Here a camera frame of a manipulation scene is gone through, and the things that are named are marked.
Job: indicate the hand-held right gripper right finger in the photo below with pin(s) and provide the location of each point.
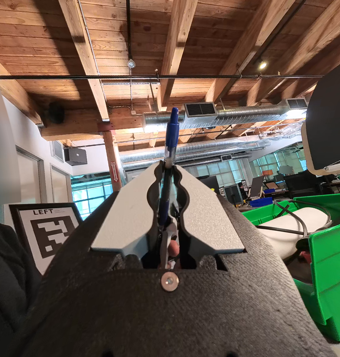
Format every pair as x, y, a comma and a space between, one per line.
212, 223

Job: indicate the white cylinder with black cap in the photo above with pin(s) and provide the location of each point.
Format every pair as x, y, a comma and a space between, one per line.
293, 228

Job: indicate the person's left hand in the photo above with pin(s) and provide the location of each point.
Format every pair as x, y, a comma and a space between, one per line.
174, 250

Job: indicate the large silver air duct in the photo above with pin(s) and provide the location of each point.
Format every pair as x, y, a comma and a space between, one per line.
237, 116

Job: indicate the black panel with pale rim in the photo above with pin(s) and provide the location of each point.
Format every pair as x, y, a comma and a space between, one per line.
332, 122

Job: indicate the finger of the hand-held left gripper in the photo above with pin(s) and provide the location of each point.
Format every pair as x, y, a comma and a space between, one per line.
165, 234

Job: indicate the black monitor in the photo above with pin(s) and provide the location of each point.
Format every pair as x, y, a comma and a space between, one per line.
209, 184
233, 195

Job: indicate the red round tool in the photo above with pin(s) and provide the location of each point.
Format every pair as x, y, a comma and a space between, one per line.
305, 257

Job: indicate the thin silver air duct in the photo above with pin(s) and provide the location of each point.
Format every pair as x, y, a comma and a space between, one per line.
192, 152

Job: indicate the blue plastic bin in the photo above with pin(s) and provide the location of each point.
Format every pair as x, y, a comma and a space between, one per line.
261, 202

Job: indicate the large black wall speaker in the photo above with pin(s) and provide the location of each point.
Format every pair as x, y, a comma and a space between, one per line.
75, 156

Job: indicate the green plastic bin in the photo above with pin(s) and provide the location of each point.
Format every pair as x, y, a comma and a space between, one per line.
332, 268

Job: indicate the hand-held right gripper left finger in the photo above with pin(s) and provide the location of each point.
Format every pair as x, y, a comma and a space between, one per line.
125, 223

